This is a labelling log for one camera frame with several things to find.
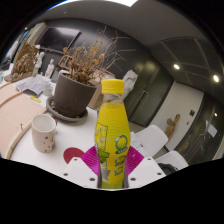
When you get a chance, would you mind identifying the white dotted mug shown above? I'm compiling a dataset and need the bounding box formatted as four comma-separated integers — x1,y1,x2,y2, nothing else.
31,113,58,154

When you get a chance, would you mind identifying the wooden figure sculpture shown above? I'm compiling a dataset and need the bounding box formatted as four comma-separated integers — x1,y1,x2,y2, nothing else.
164,113,181,141

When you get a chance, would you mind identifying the small wooden easel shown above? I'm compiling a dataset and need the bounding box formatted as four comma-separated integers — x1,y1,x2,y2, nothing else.
58,54,74,71

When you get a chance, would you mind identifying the cardboard box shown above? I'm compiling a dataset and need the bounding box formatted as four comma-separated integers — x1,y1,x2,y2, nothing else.
88,71,116,110

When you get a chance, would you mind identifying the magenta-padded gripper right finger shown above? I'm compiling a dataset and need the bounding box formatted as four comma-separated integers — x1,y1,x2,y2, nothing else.
123,145,167,189

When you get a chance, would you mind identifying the small white bust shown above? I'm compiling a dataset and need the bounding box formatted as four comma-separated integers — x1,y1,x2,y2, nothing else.
33,50,46,76
44,58,55,79

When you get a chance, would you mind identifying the flat round red coaster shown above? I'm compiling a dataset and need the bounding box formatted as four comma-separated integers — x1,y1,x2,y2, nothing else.
63,146,86,165

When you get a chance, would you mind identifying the dark wall screen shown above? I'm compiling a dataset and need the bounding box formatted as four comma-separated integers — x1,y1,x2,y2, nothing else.
36,26,82,53

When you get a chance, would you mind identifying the light wooden board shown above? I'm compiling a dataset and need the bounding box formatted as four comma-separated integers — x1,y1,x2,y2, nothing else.
0,82,48,160

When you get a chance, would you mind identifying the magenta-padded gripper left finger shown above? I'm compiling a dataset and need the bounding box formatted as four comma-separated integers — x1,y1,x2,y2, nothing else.
62,145,102,189

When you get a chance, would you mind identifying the yellow drink bottle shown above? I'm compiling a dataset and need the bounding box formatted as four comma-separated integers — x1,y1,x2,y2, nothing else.
94,78,132,190

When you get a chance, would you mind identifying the small yellow flat item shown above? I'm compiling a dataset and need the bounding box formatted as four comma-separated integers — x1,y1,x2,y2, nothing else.
29,95,42,104

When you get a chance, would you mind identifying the long ceiling light strip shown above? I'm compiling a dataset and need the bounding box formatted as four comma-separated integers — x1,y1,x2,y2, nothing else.
58,0,139,8

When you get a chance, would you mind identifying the stack of printed papers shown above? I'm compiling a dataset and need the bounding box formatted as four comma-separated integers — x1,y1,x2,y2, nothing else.
15,73,51,98

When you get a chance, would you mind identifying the dark double door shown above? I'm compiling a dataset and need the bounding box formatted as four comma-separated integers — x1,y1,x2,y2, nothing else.
124,59,174,128

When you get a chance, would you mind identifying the grey plant saucer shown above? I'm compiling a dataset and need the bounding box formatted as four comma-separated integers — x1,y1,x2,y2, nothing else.
45,96,89,123

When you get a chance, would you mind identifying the dried plant in brown pot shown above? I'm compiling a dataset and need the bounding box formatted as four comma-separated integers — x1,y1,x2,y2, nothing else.
53,25,138,118

